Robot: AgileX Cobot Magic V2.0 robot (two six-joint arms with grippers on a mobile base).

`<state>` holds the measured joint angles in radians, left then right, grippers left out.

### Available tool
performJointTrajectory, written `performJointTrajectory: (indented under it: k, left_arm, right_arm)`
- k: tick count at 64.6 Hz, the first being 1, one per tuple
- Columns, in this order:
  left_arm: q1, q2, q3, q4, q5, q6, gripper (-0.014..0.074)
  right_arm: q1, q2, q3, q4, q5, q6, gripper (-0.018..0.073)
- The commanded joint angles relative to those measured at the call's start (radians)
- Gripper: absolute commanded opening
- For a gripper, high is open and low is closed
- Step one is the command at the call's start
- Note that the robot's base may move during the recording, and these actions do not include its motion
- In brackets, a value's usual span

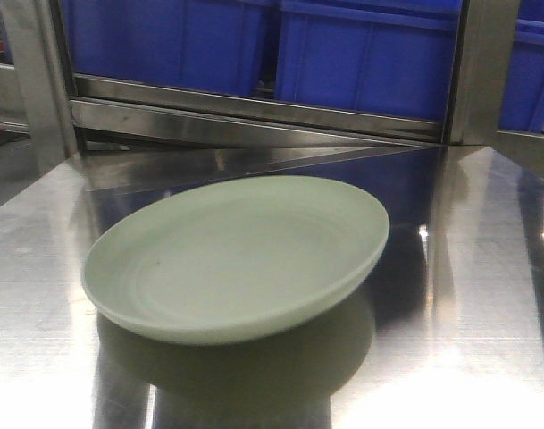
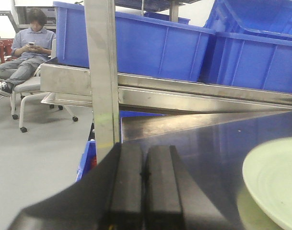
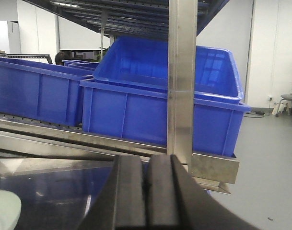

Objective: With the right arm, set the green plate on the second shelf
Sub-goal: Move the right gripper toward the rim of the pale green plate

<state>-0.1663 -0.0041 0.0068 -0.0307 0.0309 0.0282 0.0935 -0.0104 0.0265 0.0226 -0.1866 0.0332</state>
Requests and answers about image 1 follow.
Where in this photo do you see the light green round plate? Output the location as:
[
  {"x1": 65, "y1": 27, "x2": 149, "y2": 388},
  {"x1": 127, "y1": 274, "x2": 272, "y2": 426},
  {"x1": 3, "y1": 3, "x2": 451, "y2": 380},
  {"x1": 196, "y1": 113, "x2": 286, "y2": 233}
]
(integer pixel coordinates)
[{"x1": 82, "y1": 175, "x2": 390, "y2": 345}]

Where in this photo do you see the blue plastic bin left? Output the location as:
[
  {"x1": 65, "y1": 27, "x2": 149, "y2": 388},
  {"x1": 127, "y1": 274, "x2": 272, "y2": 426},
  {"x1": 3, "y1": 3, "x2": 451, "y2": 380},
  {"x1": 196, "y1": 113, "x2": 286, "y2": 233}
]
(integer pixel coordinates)
[{"x1": 62, "y1": 1, "x2": 277, "y2": 97}]

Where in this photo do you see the blue plastic bin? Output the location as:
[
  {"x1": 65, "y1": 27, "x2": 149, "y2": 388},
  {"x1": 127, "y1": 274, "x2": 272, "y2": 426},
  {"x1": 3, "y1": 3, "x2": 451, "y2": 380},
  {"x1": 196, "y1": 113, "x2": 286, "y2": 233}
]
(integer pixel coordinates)
[
  {"x1": 498, "y1": 1, "x2": 544, "y2": 133},
  {"x1": 275, "y1": 1, "x2": 461, "y2": 121},
  {"x1": 62, "y1": 1, "x2": 277, "y2": 97}
]

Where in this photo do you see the blue plastic bin middle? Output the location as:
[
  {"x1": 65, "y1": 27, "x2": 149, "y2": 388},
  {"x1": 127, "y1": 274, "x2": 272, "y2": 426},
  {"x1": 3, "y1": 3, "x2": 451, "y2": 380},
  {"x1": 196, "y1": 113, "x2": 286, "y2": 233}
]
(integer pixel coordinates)
[{"x1": 275, "y1": 1, "x2": 461, "y2": 121}]

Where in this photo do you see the blue plastic bin right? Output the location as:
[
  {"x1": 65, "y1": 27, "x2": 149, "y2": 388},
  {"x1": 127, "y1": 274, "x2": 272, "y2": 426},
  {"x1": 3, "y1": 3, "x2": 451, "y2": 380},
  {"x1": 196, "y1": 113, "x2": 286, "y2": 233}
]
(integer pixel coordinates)
[{"x1": 498, "y1": 1, "x2": 544, "y2": 133}]

